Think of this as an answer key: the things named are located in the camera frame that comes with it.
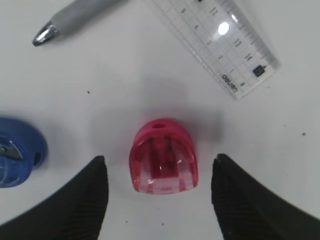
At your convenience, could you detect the silver grey grip pen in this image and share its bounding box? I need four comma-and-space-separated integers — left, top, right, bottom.
32, 0, 128, 47

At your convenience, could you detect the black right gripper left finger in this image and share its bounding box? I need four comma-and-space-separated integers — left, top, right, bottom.
0, 156, 109, 240

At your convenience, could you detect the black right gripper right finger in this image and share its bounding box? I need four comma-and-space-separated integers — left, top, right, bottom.
211, 153, 320, 240

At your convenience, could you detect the blue pencil sharpener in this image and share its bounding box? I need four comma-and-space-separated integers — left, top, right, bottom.
0, 116, 49, 188

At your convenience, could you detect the clear plastic ruler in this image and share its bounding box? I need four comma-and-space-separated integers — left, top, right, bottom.
146, 0, 280, 100

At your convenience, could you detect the red pencil sharpener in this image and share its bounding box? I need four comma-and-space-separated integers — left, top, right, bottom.
128, 118, 199, 195

